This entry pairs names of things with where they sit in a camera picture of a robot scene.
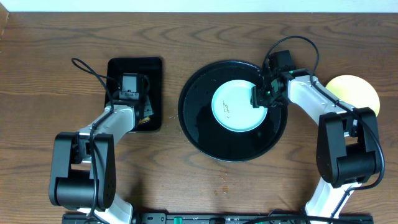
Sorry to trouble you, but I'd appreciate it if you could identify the light blue plate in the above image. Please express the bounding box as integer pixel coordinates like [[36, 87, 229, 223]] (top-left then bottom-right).
[[211, 80, 267, 133]]

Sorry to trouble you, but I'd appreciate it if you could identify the yellow plate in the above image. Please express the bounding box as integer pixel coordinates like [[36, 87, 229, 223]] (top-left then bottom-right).
[[326, 75, 381, 116]]

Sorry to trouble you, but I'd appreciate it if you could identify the green yellow sponge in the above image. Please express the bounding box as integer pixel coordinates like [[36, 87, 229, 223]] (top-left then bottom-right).
[[139, 116, 150, 124]]

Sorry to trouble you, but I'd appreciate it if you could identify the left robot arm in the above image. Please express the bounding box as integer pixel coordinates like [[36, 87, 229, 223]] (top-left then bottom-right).
[[49, 73, 152, 223]]

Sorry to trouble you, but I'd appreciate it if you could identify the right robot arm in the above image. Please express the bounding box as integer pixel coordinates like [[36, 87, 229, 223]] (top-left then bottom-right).
[[251, 50, 385, 223]]

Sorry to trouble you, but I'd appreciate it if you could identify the black rectangular tray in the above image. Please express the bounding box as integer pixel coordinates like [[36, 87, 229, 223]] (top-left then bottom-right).
[[106, 57, 163, 132]]

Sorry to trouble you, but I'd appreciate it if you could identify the round black tray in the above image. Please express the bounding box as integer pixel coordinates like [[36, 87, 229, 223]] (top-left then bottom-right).
[[178, 60, 288, 162]]

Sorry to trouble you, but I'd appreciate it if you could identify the left black cable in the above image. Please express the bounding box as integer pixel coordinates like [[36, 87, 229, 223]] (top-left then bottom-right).
[[71, 57, 122, 220]]

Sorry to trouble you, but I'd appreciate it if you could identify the black cable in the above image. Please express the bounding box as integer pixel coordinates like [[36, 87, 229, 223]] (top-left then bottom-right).
[[261, 35, 386, 218], [71, 57, 122, 220]]

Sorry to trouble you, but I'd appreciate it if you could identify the right black cable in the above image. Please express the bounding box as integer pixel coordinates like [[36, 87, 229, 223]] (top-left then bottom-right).
[[261, 35, 386, 218]]

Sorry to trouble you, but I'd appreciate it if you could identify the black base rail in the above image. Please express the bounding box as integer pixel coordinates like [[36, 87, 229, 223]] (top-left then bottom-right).
[[61, 212, 374, 224]]

